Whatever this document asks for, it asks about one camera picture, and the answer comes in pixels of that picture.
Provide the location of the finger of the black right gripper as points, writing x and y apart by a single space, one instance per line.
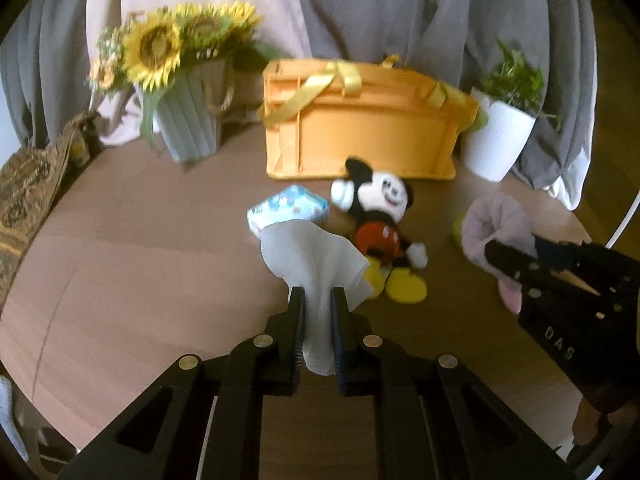
510 261
563 252

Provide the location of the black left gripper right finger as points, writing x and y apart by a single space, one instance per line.
434 419

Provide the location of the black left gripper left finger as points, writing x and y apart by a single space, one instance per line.
201 419

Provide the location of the lilac towel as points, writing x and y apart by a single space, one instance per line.
498 217

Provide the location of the white cloth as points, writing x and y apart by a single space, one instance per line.
307 256

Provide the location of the person's right hand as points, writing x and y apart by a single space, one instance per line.
586 423

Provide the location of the white floor lamp pole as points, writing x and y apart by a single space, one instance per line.
624 223

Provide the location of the green frog squishy toy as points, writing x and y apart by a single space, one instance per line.
457 230

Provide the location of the white plant pot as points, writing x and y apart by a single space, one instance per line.
490 148

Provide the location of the Mickey Mouse plush toy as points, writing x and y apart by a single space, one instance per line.
378 201

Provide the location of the green potted plant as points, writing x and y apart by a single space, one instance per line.
516 82

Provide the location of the tissue pack blue white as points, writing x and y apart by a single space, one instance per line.
293 203

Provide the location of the orange plastic crate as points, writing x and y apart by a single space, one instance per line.
318 113

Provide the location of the grey curtain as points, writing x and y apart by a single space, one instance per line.
45 63

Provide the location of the grey ribbed vase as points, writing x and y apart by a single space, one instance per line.
188 113

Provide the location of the sunflower bouquet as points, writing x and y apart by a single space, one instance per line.
151 50

